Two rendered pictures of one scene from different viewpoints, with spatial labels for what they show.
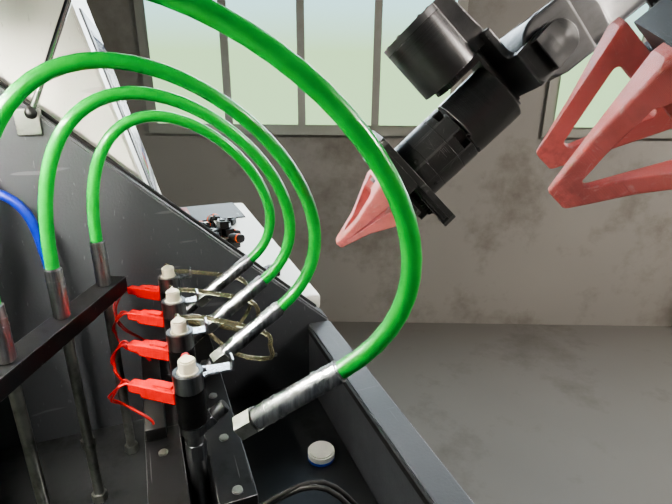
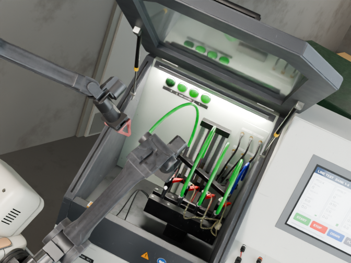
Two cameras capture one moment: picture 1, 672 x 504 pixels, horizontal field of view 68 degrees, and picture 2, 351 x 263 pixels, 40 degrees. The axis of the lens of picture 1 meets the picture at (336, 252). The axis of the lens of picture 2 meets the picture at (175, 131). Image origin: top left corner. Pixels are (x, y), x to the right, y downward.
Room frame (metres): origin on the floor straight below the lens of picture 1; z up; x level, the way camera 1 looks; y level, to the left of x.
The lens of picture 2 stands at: (1.17, -1.41, 2.23)
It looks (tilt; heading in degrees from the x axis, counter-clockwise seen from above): 28 degrees down; 119
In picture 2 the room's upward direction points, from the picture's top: 22 degrees clockwise
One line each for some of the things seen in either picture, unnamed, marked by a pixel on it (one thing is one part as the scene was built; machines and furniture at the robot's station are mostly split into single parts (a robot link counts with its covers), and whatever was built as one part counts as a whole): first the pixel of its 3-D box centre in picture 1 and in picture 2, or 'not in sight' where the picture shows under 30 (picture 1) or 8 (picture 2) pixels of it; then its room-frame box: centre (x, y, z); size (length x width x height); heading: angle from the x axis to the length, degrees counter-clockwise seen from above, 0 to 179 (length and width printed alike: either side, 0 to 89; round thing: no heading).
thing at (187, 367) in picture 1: (187, 370); not in sight; (0.40, 0.14, 1.10); 0.02 x 0.02 x 0.03
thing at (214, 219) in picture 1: (221, 226); not in sight; (1.13, 0.27, 1.01); 0.23 x 0.11 x 0.06; 22
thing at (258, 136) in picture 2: not in sight; (242, 155); (0.52, 0.47, 1.20); 0.13 x 0.03 x 0.31; 22
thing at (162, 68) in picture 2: not in sight; (213, 92); (0.30, 0.38, 1.43); 0.54 x 0.03 x 0.02; 22
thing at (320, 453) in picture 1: (321, 453); not in sight; (0.58, 0.02, 0.84); 0.04 x 0.04 x 0.01
